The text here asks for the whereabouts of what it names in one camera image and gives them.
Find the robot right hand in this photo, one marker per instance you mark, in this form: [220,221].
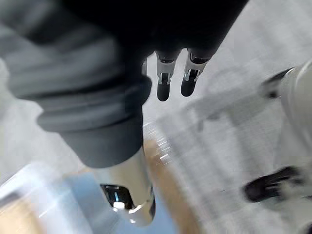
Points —
[92,73]

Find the blue plastic crate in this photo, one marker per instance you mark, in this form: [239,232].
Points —
[80,202]

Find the dark robot foot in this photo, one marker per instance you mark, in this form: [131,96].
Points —
[273,185]

